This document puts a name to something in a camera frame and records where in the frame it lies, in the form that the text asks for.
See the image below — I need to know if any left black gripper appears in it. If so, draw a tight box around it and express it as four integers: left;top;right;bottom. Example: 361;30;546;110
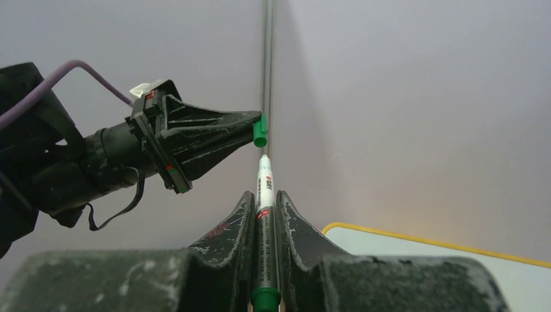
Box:
127;79;262;194

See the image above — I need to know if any left metal corner post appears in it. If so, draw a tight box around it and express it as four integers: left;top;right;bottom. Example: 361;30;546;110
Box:
261;0;276;157

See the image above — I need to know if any green whiteboard marker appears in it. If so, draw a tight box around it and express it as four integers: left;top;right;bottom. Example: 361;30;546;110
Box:
250;155;281;312

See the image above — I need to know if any green marker cap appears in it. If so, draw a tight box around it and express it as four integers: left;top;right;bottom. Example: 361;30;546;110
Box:
253;113;268;148

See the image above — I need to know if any yellow-framed whiteboard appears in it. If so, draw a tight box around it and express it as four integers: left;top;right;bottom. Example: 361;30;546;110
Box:
323;222;550;311

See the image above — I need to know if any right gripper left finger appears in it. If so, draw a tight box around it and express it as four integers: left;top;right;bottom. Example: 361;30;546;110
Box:
1;191;255;311

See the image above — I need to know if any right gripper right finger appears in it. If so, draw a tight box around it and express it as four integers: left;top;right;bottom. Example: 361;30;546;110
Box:
276;190;509;311

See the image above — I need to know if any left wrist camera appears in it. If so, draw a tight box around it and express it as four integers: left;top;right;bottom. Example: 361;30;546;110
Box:
129;79;167;100

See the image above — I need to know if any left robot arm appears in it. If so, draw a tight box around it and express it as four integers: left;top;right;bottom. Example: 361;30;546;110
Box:
1;60;263;254

